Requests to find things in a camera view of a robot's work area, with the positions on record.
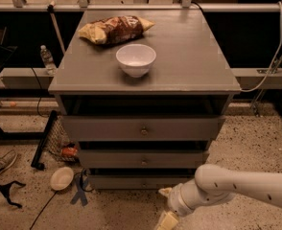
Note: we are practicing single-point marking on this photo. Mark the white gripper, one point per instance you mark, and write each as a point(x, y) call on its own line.
point(174, 201)

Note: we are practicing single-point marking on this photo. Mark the grey bottom drawer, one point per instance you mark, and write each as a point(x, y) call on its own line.
point(103, 182)

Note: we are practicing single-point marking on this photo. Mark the grey drawer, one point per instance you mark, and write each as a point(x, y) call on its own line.
point(103, 182)
point(141, 129)
point(142, 159)

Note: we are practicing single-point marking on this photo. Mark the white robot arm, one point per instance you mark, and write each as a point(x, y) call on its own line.
point(213, 185)

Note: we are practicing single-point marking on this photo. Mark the grey middle drawer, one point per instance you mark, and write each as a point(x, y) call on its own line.
point(142, 159)

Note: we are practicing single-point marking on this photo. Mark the grey drawer cabinet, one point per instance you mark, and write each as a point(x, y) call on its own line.
point(190, 78)

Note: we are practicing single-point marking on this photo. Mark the grey top drawer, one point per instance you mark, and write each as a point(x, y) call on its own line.
point(141, 129)

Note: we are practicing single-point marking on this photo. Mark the white bowl on floor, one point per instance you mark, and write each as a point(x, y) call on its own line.
point(61, 178)

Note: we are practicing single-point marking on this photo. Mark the orange can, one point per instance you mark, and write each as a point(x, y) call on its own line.
point(69, 152)

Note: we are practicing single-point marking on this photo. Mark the mesh net basket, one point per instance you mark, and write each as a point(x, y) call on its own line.
point(57, 140)

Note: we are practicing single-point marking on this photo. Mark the black metal bar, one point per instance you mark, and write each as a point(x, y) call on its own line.
point(36, 164)

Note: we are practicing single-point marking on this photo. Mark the white bowl on cabinet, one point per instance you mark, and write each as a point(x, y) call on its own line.
point(136, 60)

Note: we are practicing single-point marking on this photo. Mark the brown yellow chip bag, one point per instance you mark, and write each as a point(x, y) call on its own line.
point(115, 29)

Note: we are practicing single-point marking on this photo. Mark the clear plastic water bottle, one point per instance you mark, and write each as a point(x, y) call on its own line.
point(48, 60)

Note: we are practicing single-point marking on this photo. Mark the black bracket on floor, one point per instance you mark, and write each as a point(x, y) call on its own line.
point(5, 191)

